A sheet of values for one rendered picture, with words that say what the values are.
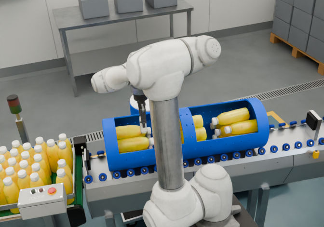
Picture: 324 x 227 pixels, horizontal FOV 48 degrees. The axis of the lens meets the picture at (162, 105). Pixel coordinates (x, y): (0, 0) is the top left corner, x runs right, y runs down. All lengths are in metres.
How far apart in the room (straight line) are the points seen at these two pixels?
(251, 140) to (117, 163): 0.72
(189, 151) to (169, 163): 0.63
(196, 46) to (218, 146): 0.88
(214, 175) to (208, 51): 0.53
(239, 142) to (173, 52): 0.96
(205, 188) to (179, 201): 0.15
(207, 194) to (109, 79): 0.65
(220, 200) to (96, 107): 3.01
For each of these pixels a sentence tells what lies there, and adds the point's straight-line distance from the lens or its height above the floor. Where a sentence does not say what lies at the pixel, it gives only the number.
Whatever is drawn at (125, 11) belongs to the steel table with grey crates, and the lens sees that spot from 4.47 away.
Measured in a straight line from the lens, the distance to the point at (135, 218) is 2.88.
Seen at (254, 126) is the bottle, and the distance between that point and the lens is 2.07.
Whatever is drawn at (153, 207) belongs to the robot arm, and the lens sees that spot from 1.44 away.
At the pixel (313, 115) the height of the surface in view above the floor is 1.08.
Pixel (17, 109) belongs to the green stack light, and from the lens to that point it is 2.29.
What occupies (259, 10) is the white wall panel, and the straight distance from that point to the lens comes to 6.20.
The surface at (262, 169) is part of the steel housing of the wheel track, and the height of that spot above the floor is 0.85.
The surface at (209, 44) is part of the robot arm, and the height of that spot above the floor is 1.85.
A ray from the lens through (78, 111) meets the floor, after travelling 4.36.
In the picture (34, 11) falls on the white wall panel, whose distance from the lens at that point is 5.10.
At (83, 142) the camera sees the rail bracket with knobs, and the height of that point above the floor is 1.00.
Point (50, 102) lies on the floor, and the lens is 4.62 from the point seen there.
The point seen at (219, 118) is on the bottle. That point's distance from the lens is 2.04.
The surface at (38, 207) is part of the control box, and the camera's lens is 1.82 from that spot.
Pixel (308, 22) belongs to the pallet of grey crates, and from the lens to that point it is 5.26.
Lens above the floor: 2.35
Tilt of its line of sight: 33 degrees down
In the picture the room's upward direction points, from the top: 3 degrees counter-clockwise
